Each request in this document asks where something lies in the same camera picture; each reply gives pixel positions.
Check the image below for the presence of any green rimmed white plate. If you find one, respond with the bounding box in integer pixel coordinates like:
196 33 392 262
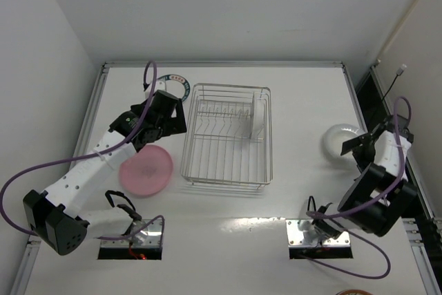
158 74 191 102

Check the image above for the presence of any black wall cable with plug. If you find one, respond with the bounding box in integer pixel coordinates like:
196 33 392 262
358 64 407 137

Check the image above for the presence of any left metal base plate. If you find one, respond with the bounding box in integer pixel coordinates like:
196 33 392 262
99 217 164 249

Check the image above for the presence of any metal wire dish rack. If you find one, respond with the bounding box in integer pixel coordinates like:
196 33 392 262
181 83 273 189

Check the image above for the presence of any metal base plate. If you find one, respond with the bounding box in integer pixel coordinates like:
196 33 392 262
99 217 164 249
286 219 351 249

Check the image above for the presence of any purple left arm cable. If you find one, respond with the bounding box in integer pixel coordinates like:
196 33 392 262
0 60 166 246

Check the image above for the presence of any pink plastic plate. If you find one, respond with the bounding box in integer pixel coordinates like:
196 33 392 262
118 144 173 197

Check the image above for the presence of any brown patterned plate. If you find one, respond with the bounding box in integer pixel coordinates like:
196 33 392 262
336 289 373 295

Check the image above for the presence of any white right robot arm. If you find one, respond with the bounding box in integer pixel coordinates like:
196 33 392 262
299 115 417 239

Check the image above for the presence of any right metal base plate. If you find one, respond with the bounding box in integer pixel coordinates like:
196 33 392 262
286 219 351 249

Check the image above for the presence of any white deep bowl plate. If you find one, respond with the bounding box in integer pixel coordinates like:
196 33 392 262
321 124 365 170

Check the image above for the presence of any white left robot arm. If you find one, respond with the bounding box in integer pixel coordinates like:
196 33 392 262
23 91 186 256

